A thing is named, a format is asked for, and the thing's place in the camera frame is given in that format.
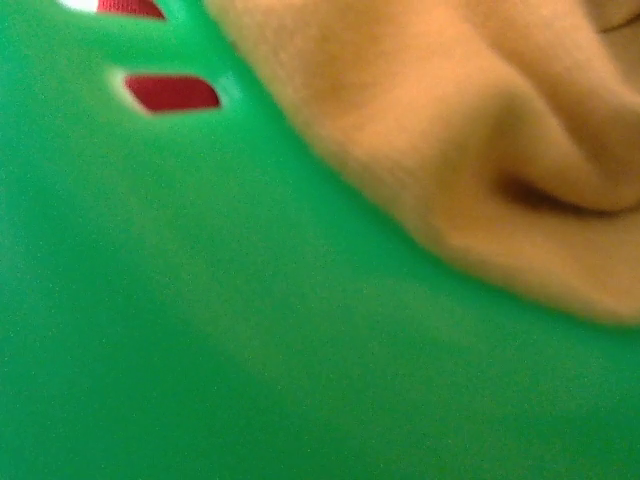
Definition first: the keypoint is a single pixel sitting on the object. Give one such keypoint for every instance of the green plastic basket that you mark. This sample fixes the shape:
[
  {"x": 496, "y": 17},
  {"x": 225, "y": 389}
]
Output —
[{"x": 200, "y": 300}]

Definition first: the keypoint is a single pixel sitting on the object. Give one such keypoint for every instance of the mustard orange cloth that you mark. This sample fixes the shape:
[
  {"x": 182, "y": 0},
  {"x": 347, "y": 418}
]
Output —
[{"x": 450, "y": 125}]

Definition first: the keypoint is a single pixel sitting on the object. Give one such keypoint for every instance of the red t-shirt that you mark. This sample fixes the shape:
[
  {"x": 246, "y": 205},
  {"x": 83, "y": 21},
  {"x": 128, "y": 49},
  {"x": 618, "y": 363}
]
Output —
[{"x": 170, "y": 92}]

